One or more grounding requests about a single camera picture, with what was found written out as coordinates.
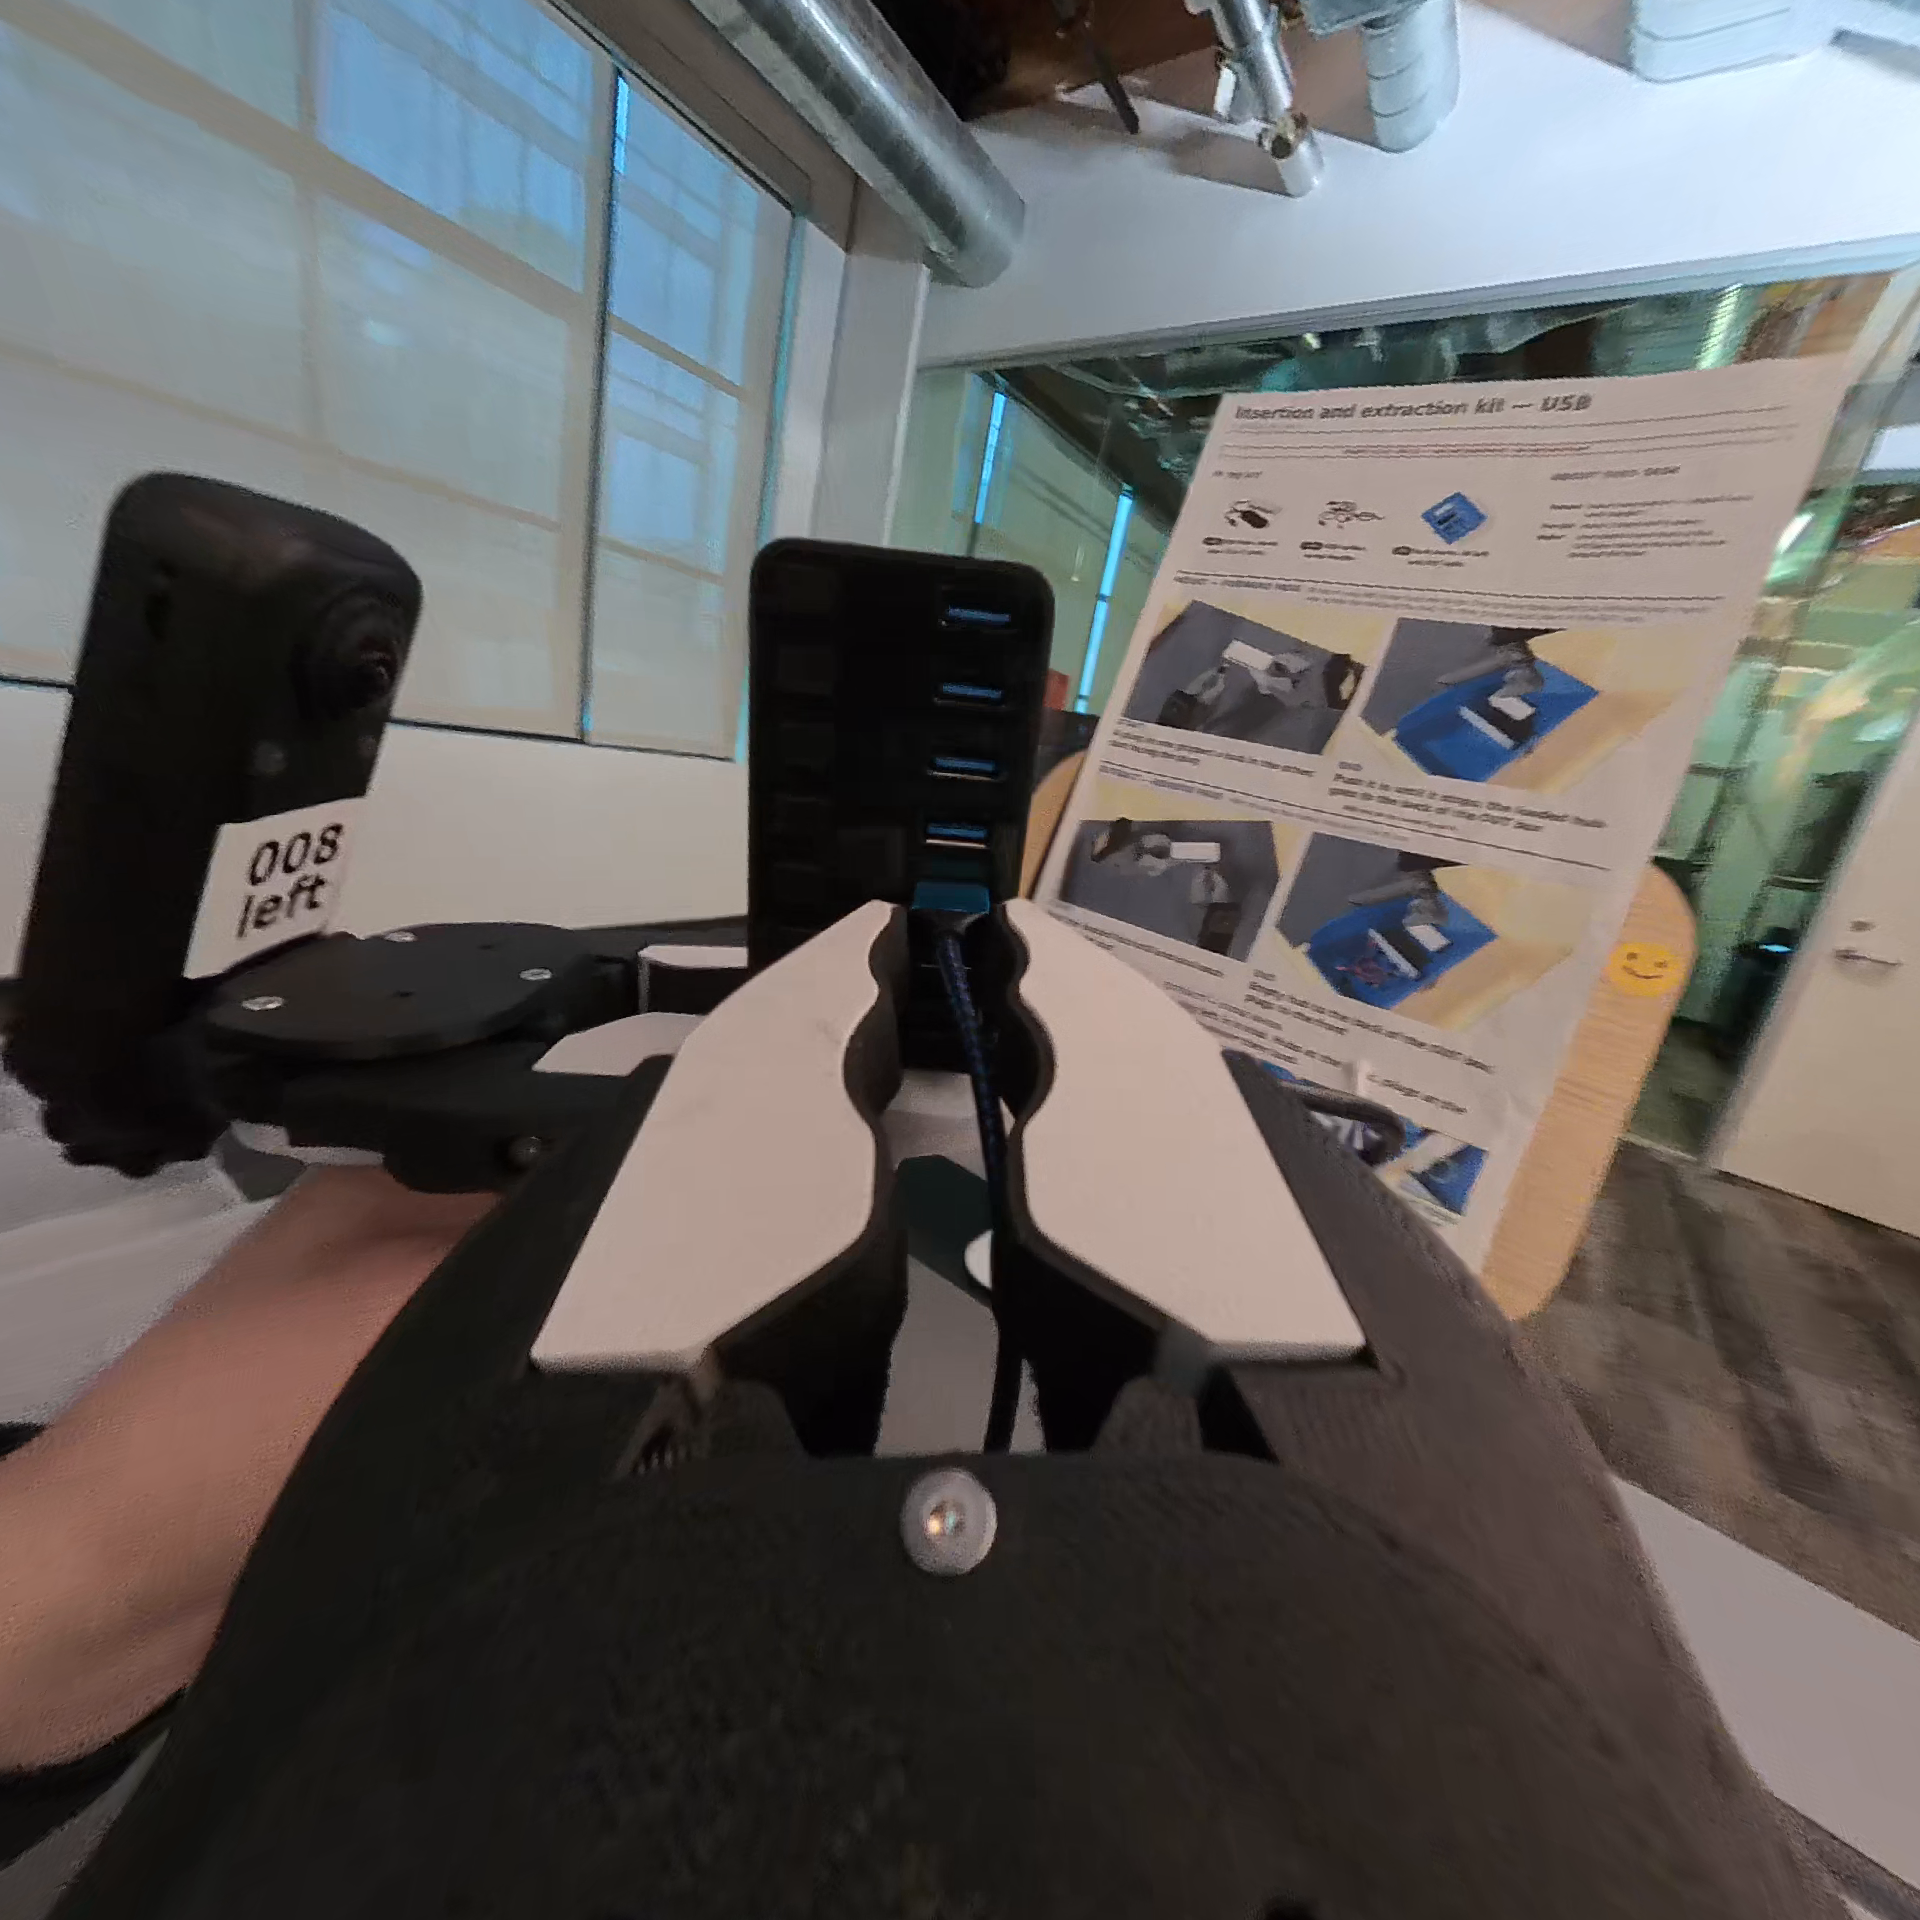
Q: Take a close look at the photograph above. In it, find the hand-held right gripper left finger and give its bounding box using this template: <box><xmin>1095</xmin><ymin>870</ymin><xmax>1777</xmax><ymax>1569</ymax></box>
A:
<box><xmin>532</xmin><ymin>900</ymin><xmax>919</xmax><ymax>1454</ymax></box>

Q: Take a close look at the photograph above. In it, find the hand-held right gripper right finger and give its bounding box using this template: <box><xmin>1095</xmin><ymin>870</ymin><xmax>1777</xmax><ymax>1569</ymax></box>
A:
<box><xmin>996</xmin><ymin>897</ymin><xmax>1370</xmax><ymax>1454</ymax></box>

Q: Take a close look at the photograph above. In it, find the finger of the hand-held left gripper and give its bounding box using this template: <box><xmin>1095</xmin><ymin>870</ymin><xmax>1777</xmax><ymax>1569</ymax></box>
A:
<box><xmin>532</xmin><ymin>1014</ymin><xmax>709</xmax><ymax>1077</ymax></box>
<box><xmin>637</xmin><ymin>942</ymin><xmax>754</xmax><ymax>1018</ymax></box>

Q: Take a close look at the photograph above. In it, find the blue braided USB cable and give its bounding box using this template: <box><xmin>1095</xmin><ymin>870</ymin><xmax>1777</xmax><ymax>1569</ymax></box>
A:
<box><xmin>911</xmin><ymin>881</ymin><xmax>1041</xmax><ymax>1454</ymax></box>

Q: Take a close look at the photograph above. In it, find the black USB hub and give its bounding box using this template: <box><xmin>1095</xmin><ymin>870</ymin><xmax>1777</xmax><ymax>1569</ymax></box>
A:
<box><xmin>748</xmin><ymin>540</ymin><xmax>1057</xmax><ymax>1074</ymax></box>

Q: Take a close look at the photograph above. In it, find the person's left forearm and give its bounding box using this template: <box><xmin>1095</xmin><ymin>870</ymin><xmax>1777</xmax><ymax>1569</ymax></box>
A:
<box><xmin>0</xmin><ymin>1169</ymin><xmax>501</xmax><ymax>1773</ymax></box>

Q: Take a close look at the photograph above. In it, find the frosted glass window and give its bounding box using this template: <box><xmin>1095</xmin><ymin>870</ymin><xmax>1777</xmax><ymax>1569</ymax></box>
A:
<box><xmin>0</xmin><ymin>0</ymin><xmax>798</xmax><ymax>760</ymax></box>

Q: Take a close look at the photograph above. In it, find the wooden instruction board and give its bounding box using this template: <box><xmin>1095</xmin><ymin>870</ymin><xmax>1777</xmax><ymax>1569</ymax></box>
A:
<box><xmin>1026</xmin><ymin>351</ymin><xmax>1859</xmax><ymax>1321</ymax></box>

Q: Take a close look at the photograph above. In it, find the silver pipe fitting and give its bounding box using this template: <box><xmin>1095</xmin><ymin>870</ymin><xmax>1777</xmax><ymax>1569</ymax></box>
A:
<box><xmin>1199</xmin><ymin>0</ymin><xmax>1336</xmax><ymax>198</ymax></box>

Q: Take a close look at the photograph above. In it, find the round duct with grille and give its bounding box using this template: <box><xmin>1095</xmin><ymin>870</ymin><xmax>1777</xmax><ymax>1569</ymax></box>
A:
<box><xmin>683</xmin><ymin>0</ymin><xmax>1031</xmax><ymax>290</ymax></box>

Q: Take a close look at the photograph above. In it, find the rectangular metal air duct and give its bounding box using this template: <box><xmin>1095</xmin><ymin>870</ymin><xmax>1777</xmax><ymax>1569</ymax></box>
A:
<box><xmin>1306</xmin><ymin>0</ymin><xmax>1465</xmax><ymax>155</ymax></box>

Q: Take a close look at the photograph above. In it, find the grey duct hood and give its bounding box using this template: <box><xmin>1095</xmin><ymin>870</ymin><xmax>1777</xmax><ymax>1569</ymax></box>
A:
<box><xmin>1628</xmin><ymin>0</ymin><xmax>1920</xmax><ymax>85</ymax></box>

